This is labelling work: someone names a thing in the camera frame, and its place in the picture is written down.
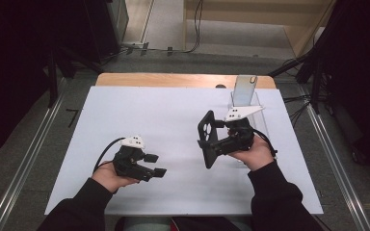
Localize metal floor rail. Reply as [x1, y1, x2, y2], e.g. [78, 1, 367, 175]
[0, 76, 68, 231]
[300, 90, 370, 231]

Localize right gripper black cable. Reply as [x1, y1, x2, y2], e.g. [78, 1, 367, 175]
[251, 128, 278, 158]

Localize hanging black cables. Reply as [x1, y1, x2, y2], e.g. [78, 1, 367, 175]
[119, 0, 205, 56]

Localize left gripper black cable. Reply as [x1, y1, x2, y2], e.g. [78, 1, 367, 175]
[93, 137, 126, 172]

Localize person's left hand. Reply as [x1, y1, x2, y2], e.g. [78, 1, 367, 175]
[92, 160, 141, 193]

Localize black curtain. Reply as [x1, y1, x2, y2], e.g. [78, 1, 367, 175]
[314, 0, 370, 171]
[0, 0, 88, 162]

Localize wooden table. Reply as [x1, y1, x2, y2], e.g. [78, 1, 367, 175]
[94, 72, 278, 90]

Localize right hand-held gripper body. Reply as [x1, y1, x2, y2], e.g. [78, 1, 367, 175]
[220, 105, 266, 156]

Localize wooden shelf unit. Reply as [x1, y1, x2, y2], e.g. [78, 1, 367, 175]
[182, 0, 336, 57]

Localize white board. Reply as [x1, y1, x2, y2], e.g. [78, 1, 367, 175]
[43, 86, 324, 217]

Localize black floor cables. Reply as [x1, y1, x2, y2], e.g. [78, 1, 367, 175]
[282, 94, 312, 126]

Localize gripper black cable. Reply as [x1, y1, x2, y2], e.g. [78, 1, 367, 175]
[93, 137, 126, 172]
[251, 128, 278, 158]

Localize person's right hand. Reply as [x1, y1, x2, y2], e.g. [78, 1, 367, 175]
[227, 134, 276, 171]

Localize black phone case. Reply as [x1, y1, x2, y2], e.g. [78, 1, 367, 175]
[197, 110, 221, 170]

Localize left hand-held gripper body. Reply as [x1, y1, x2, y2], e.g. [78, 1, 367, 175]
[113, 135, 155, 183]

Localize black metal stand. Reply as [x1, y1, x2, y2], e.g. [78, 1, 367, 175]
[46, 47, 104, 109]
[268, 32, 331, 115]

